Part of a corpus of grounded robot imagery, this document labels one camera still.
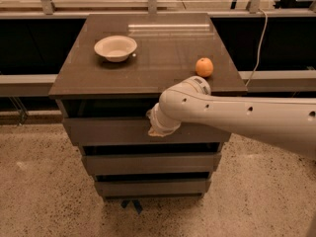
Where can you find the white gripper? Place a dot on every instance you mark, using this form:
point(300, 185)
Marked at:
point(156, 121)

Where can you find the grey top drawer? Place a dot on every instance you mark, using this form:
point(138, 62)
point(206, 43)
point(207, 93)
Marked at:
point(134, 131)

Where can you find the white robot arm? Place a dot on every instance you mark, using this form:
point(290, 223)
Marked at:
point(286, 123)

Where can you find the grey bottom drawer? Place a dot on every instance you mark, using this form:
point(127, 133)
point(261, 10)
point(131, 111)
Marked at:
point(159, 188)

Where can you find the grey drawer cabinet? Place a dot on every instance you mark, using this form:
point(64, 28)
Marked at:
point(168, 48)

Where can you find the orange fruit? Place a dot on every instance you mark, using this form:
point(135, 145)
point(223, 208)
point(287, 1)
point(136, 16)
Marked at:
point(204, 67)

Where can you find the white bowl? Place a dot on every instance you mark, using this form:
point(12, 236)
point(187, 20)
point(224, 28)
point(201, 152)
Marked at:
point(115, 48)

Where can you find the metal railing frame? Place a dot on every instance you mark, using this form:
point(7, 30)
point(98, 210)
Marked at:
point(151, 0)

